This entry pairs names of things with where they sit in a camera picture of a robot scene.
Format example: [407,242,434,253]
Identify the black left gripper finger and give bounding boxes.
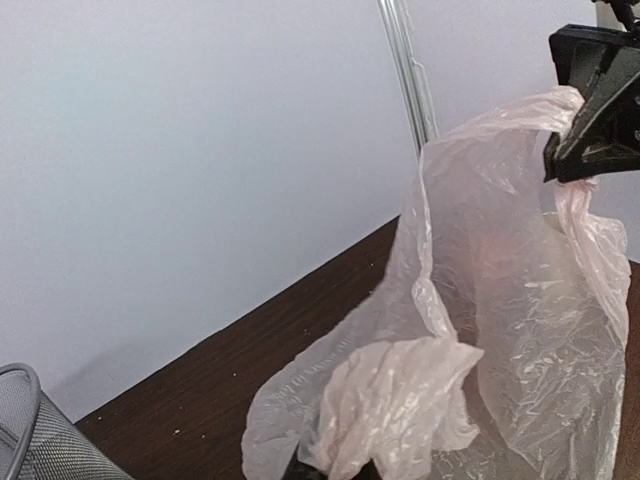
[283,449,325,480]

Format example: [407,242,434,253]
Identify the right aluminium corner post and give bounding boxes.
[378,0,439,157]

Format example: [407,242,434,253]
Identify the grey mesh trash bin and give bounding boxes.
[1,363,130,480]

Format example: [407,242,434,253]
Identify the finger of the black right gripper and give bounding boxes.
[543,73,639,183]
[549,24,639,90]

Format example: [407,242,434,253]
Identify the pink plastic trash bag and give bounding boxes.
[241,87,631,479]

